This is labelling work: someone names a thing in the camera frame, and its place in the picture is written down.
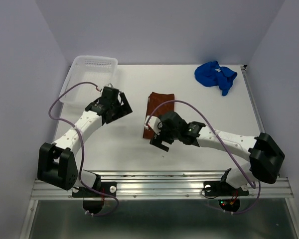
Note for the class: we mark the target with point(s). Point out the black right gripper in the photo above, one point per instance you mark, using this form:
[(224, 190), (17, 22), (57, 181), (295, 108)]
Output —
[(157, 142)]

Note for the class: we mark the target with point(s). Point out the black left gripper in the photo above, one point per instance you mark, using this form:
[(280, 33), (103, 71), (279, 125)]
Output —
[(124, 110)]

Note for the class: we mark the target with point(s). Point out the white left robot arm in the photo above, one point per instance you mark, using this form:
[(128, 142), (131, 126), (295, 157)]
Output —
[(56, 163)]

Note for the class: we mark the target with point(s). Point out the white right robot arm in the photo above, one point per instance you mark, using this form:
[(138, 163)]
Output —
[(263, 156)]

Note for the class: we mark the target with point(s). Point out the white plastic basket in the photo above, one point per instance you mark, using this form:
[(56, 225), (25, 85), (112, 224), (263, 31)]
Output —
[(95, 69)]

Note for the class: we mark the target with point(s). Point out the blue towel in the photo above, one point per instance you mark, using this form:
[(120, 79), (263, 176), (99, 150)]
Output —
[(211, 74)]

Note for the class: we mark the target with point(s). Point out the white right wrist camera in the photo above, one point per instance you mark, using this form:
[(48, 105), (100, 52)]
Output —
[(152, 123)]

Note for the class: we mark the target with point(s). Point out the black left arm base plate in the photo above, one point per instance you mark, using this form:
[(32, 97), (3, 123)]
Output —
[(109, 188)]

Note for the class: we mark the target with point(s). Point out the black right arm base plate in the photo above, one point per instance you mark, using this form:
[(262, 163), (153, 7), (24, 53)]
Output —
[(221, 189)]

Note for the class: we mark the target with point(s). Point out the aluminium rail frame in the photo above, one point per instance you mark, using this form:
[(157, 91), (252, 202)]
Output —
[(160, 192)]

